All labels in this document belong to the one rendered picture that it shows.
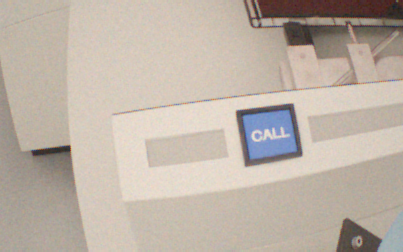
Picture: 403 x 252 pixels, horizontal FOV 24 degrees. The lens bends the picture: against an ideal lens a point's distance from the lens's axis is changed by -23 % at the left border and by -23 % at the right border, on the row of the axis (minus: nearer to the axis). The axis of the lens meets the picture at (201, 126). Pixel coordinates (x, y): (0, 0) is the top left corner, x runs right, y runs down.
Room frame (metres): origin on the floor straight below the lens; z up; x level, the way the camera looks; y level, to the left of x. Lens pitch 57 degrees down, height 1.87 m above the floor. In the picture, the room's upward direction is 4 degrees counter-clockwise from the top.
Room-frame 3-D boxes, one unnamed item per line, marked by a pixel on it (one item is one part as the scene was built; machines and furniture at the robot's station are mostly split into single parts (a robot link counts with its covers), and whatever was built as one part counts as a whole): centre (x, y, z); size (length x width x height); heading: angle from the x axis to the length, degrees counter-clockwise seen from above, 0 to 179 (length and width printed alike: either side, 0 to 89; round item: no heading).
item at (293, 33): (0.73, -0.11, 0.90); 0.04 x 0.02 x 0.03; 4
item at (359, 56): (0.68, -0.19, 0.89); 0.08 x 0.03 x 0.03; 4
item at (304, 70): (0.67, -0.11, 0.89); 0.08 x 0.03 x 0.03; 4
